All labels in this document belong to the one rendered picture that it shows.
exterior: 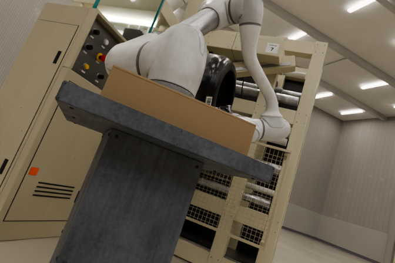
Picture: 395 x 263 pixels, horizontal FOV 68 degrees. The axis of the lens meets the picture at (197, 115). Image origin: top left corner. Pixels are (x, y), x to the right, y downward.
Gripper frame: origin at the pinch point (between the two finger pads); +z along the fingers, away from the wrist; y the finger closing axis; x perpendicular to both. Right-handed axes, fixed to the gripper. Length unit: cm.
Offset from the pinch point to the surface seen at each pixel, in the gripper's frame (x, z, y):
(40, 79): -93, 24, -5
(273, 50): 60, 51, -36
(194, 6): 2, 81, -60
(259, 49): 52, 58, -35
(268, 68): 63, 58, -21
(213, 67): 2.3, 23.5, -20.9
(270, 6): 437, 717, -159
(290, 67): 77, 49, -25
